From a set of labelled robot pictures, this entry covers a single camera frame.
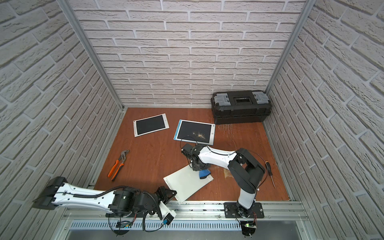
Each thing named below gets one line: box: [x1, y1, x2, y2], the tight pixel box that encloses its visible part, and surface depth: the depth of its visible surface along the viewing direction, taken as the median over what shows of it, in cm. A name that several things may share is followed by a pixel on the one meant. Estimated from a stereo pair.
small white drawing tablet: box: [132, 113, 170, 138], surface depth 110 cm
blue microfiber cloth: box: [199, 169, 211, 179], surface depth 83 cm
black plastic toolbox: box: [210, 90, 272, 125], surface depth 102 cm
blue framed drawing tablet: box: [173, 119, 216, 146], surface depth 106 cm
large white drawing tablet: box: [163, 163, 214, 204], surface depth 80 cm
